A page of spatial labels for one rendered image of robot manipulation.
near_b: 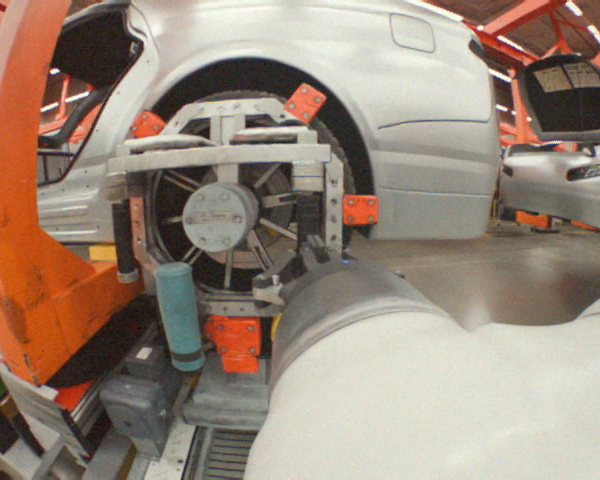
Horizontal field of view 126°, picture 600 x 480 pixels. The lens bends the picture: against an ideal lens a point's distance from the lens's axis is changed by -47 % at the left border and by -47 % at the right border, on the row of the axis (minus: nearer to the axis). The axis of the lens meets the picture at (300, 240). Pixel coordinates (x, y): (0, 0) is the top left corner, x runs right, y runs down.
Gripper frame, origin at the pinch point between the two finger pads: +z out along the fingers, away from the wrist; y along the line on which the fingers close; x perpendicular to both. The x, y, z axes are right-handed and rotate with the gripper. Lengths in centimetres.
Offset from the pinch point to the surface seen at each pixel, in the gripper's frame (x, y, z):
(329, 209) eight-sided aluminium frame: 2.1, 6.9, 32.4
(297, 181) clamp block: 8.6, -1.6, 10.4
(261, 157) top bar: 12.7, -7.5, 13.5
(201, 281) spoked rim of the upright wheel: -19, -28, 42
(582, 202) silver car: 11, 222, 87
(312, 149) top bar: 14.0, 1.0, 13.5
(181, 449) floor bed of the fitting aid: -75, -41, 22
